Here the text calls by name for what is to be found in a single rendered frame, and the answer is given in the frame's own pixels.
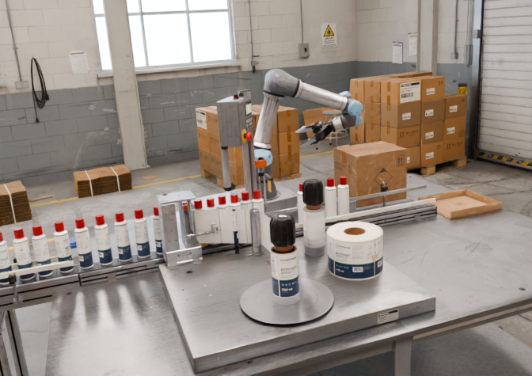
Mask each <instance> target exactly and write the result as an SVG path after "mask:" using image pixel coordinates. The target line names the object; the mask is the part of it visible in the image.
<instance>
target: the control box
mask: <svg viewBox="0 0 532 376"><path fill-rule="evenodd" d="M233 99H234V97H227V98H225V99H223V100H220V101H217V102H216V105H217V115H218V132H219V142H220V146H242V145H244V144H245V143H247V142H248V141H249V140H247V139H244V133H246V132H247V131H250V132H251V134H252V138H253V125H252V126H251V127H248V128H247V129H246V123H245V120H246V119H248V118H249V117H251V116H252V113H251V114H249V115H247V116H245V102H247V101H251V97H247V96H245V97H243V98H239V100H233ZM252 138H251V139H252Z"/></svg>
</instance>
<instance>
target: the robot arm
mask: <svg viewBox="0 0 532 376"><path fill-rule="evenodd" d="M264 83H265V84H264V90H263V94H264V102H263V105H262V109H261V112H260V118H259V121H258V124H257V128H256V134H255V137H254V151H255V160H257V158H258V157H264V160H266V161H267V167H264V171H265V172H266V173H267V174H268V175H269V176H271V177H272V178H271V179H270V180H271V192H270V191H269V190H268V178H267V177H265V185H266V198H267V199H271V198H273V197H275V196H277V189H276V186H275V183H274V181H273V168H272V153H271V152H270V151H271V148H272V147H271V146H270V144H269V143H270V140H271V137H272V131H273V127H274V124H275V121H276V116H277V112H278V109H279V103H280V101H281V100H282V99H283V98H284V97H285V96H289V97H293V98H295V97H300V98H302V99H305V100H308V101H312V102H315V103H318V104H322V105H324V106H327V107H330V108H334V109H337V110H340V111H341V113H342V116H340V117H338V116H337V117H336V118H335V119H333V120H330V121H329V122H327V123H322V122H321V120H320V121H318V122H319V123H318V122H316V123H313V124H311V125H309V126H307V127H306V126H303V127H302V128H300V129H298V130H297V131H296V132H295V133H301V132H302V133H303V132H311V130H313V131H312V132H313V133H314V134H315V136H314V137H311V138H310V139H308V140H307V141H306V142H303V143H302V144H300V145H301V146H307V145H312V144H315V143H318V142H320V141H323V140H324V139H325V138H326V137H327V136H328V135H329V134H330V133H331V132H332V131H333V132H338V131H342V130H344V129H347V128H350V127H354V126H357V125H359V124H361V123H362V122H363V118H362V116H361V112H362V110H363V106H362V104H361V103H360V102H359V101H356V100H354V99H353V98H352V96H351V94H350V93H349V92H348V91H345V92H342V93H339V94H336V93H332V92H329V91H327V90H324V89H320V88H317V87H315V86H312V85H308V84H306V83H303V82H301V80H300V79H297V78H294V77H292V76H291V75H289V74H288V73H286V72H285V71H284V70H281V69H272V70H270V71H269V72H267V73H266V75H265V78H264ZM260 184H261V196H262V199H264V182H263V177H260Z"/></svg>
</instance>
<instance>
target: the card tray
mask: <svg viewBox="0 0 532 376"><path fill-rule="evenodd" d="M432 198H435V203H432V204H434V205H436V206H437V214H439V215H442V216H444V217H446V218H448V219H455V218H462V217H466V216H470V215H477V214H481V213H485V212H490V211H497V210H501V205H502V202H501V201H499V200H496V199H493V198H490V197H488V196H484V195H482V194H480V193H477V192H473V191H471V190H469V189H466V188H463V189H459V190H454V191H450V192H442V193H438V194H433V195H429V196H421V197H418V201H419V200H424V199H432Z"/></svg>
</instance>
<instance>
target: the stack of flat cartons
mask: <svg viewBox="0 0 532 376"><path fill-rule="evenodd" d="M26 192H27V191H26V189H25V187H24V186H23V184H22V183H21V181H20V180H18V181H13V182H10V183H7V184H0V226H4V225H9V224H14V223H17V222H24V221H28V220H32V213H31V208H30V205H29V200H28V195H27V193H26Z"/></svg>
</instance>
